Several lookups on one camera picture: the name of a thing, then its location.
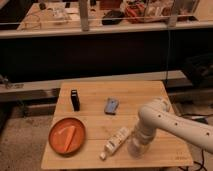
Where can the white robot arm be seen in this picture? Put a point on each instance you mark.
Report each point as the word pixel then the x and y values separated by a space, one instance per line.
pixel 155 115

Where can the black eraser block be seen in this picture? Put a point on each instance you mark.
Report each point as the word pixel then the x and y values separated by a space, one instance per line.
pixel 75 100

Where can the blue grey stapler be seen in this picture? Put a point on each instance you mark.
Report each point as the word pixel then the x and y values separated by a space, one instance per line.
pixel 111 106

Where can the orange carrot piece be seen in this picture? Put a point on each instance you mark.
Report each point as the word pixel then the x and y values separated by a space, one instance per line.
pixel 66 135

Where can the orange round plate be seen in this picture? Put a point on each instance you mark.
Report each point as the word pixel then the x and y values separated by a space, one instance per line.
pixel 77 141

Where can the black bag on shelf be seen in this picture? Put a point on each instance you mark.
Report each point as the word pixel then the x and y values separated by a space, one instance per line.
pixel 112 17

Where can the black power adapter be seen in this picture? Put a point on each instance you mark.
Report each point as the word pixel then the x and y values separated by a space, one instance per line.
pixel 200 119

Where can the metal shelf post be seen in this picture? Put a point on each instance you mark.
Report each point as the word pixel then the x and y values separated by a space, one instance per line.
pixel 83 10

